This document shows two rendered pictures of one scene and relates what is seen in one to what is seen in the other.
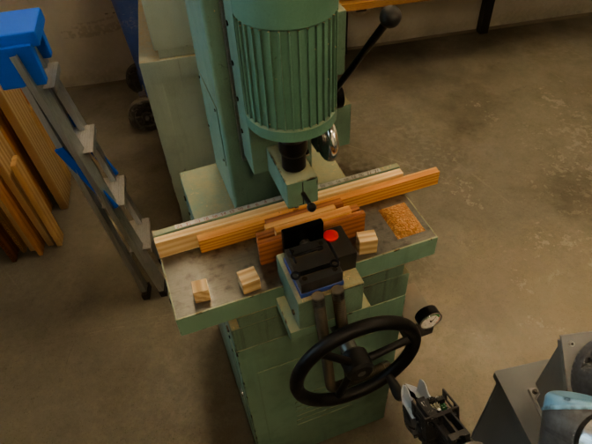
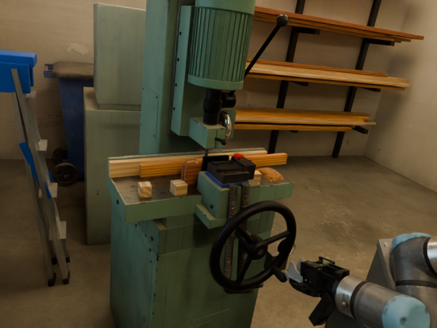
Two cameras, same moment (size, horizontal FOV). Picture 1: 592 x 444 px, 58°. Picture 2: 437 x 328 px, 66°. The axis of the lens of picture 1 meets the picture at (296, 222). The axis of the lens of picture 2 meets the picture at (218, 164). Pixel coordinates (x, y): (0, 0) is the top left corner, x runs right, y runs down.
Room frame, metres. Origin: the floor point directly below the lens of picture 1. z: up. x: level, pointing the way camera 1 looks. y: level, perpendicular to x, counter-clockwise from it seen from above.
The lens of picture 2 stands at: (-0.21, 0.23, 1.36)
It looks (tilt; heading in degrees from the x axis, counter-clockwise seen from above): 21 degrees down; 345
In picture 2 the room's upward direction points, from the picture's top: 8 degrees clockwise
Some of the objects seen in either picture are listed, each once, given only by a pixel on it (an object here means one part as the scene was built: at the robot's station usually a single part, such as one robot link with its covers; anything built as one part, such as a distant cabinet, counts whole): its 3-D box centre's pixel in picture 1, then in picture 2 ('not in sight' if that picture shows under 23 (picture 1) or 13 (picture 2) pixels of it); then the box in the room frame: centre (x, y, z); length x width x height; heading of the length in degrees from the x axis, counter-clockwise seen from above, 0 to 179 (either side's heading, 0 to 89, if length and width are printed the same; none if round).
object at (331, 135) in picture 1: (325, 136); (221, 125); (1.03, -0.08, 1.02); 0.12 x 0.03 x 0.12; 18
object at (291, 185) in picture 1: (292, 175); (206, 134); (0.89, 0.00, 1.03); 0.14 x 0.07 x 0.09; 18
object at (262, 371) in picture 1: (290, 314); (177, 273); (0.98, 0.04, 0.36); 0.58 x 0.45 x 0.71; 18
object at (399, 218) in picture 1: (402, 218); (270, 172); (0.85, -0.24, 0.91); 0.10 x 0.07 x 0.02; 18
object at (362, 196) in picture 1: (323, 208); (221, 163); (0.89, -0.07, 0.92); 0.60 x 0.02 x 0.04; 108
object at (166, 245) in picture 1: (284, 211); (196, 162); (0.88, 0.02, 0.93); 0.60 x 0.02 x 0.05; 108
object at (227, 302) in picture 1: (305, 265); (212, 192); (0.76, -0.01, 0.87); 0.61 x 0.30 x 0.06; 108
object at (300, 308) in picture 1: (319, 281); (227, 191); (0.68, -0.04, 0.92); 0.15 x 0.13 x 0.09; 108
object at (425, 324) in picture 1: (426, 317); (285, 249); (0.75, -0.31, 0.65); 0.06 x 0.04 x 0.08; 108
